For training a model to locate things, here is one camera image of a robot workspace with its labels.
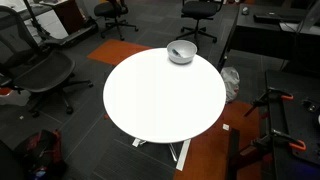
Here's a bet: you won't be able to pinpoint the dark teal marker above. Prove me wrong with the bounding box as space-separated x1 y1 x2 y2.
171 48 183 58

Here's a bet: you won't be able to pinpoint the grey white bowl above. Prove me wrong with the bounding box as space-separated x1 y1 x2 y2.
166 39 198 65

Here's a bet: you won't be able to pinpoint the white table base legs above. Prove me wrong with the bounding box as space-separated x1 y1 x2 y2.
132 137 192 172

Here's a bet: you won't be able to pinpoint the white plastic bag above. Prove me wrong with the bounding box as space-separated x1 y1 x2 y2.
220 66 241 104

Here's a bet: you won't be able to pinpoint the black office chair right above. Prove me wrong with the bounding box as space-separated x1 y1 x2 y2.
175 0 225 44

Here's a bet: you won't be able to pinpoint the black office chair with armrests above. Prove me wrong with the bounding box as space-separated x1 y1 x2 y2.
93 0 140 42

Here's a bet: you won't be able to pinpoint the black stand with base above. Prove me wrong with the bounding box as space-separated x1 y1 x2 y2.
22 0 100 48

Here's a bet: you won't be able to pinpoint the black desk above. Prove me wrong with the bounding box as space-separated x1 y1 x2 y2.
217 3 320 73

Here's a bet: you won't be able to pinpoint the large black mesh office chair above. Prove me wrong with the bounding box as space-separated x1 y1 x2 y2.
0 4 95 119

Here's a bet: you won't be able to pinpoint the white desk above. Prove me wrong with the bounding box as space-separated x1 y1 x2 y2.
0 0 70 42

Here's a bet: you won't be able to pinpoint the black keyboard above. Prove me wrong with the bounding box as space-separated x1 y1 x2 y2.
252 12 303 25

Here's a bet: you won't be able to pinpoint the red black backpack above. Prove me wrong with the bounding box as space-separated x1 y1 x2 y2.
14 128 67 180

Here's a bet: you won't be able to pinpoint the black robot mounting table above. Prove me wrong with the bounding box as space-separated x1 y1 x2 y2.
264 69 320 180

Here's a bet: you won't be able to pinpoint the white orange plastic object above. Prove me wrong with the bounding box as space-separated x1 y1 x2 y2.
0 87 32 107

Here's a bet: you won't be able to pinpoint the small black control box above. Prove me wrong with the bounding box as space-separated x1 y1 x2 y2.
301 97 320 115

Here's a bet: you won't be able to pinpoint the black red support post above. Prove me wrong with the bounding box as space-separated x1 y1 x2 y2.
225 127 268 180

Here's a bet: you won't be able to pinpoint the black clamp orange handle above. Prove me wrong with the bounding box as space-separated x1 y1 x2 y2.
243 87 295 118
251 128 307 153

